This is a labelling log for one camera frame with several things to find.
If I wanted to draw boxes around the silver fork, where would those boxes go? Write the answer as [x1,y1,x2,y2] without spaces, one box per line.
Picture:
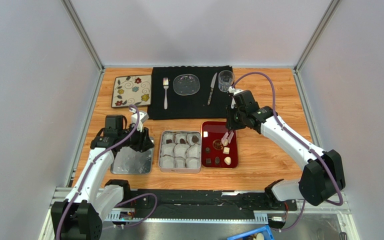
[163,77,169,110]

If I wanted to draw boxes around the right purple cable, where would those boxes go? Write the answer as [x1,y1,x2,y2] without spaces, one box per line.
[230,71,345,233]

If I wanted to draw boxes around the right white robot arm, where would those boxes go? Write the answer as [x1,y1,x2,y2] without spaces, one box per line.
[226,87,346,208]

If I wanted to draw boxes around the purple cable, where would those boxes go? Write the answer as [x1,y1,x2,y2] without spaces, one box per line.
[230,71,345,233]
[55,104,159,240]

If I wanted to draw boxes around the floral square plate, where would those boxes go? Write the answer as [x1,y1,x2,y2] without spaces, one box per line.
[111,75,152,108]

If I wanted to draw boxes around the silver chocolate tin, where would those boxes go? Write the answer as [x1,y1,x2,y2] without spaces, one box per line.
[158,130,202,174]

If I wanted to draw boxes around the clear drinking glass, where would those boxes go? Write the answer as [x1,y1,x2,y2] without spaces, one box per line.
[218,70,235,93]

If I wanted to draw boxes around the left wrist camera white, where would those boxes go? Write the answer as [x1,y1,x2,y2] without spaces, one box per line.
[130,109,149,132]

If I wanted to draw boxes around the blue plastic crate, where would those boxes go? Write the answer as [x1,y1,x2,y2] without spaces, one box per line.
[227,225,275,240]

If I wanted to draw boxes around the silver table knife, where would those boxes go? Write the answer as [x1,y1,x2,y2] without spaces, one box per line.
[207,72,218,106]

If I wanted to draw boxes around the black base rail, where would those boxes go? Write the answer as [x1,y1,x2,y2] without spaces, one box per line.
[106,189,298,223]

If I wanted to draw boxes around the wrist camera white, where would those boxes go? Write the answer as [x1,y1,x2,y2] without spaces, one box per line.
[130,109,149,132]
[228,86,243,109]

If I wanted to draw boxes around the white square chocolate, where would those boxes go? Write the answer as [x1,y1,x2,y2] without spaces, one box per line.
[222,147,230,155]

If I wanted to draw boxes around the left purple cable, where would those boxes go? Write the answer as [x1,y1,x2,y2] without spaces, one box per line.
[55,104,159,240]

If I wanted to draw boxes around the silver tin lid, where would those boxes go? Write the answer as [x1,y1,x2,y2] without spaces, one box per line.
[110,147,155,175]

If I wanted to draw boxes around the white shell chocolate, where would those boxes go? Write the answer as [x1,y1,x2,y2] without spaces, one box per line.
[222,139,229,147]
[223,156,232,166]

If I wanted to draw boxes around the red lacquer tray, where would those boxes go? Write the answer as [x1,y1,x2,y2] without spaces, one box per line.
[201,121,239,169]

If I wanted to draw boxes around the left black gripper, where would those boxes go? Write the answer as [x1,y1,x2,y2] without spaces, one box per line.
[117,122,155,153]

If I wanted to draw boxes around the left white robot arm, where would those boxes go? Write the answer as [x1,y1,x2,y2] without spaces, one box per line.
[50,111,155,240]

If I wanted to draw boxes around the clear glass plate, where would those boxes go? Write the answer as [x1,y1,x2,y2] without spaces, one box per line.
[172,74,201,96]

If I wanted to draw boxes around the pink metal tongs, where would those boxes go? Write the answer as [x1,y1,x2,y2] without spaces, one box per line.
[221,130,235,144]

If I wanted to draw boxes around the dark textured chocolate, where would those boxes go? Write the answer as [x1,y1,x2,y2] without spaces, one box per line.
[191,135,200,144]

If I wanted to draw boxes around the black cloth placemat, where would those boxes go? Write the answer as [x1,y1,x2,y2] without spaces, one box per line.
[147,65,233,120]

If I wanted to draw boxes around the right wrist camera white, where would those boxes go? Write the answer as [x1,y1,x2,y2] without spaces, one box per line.
[228,86,243,109]

